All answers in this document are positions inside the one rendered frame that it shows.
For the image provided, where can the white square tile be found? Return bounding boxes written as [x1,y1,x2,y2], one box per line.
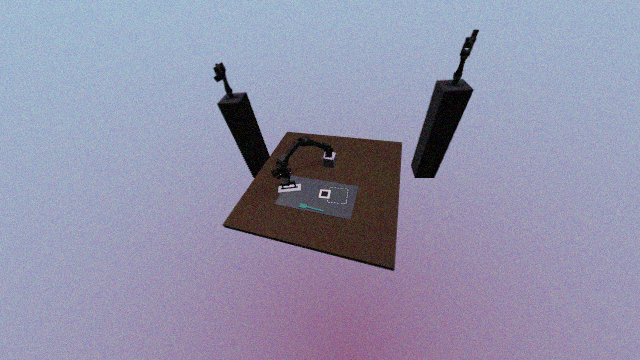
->
[318,189,331,199]

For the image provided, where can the teal small trowel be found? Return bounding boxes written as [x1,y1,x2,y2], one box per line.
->
[299,203,324,212]

